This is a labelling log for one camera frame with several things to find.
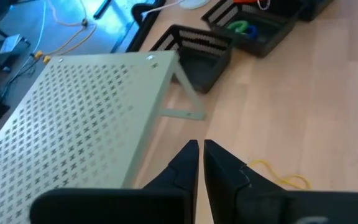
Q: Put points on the green perforated metal shelf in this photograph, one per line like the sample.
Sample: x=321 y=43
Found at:
x=73 y=124

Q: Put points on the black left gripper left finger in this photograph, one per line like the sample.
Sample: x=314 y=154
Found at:
x=179 y=180

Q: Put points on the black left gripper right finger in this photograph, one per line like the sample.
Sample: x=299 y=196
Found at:
x=225 y=186

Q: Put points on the green spiral wrist coil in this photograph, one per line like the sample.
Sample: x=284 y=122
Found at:
x=237 y=26

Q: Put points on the yellow rubber band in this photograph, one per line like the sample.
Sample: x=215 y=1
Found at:
x=270 y=169

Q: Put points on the black mesh plastic basket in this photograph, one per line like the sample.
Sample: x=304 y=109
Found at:
x=204 y=71
x=315 y=11
x=269 y=40

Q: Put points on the black table frame rails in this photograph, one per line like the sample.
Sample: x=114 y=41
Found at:
x=143 y=34

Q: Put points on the grey floor box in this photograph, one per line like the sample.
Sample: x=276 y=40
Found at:
x=11 y=43

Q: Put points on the white cylindrical device black rim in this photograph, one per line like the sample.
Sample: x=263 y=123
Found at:
x=194 y=3

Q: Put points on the black power plug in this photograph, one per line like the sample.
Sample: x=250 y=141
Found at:
x=138 y=11

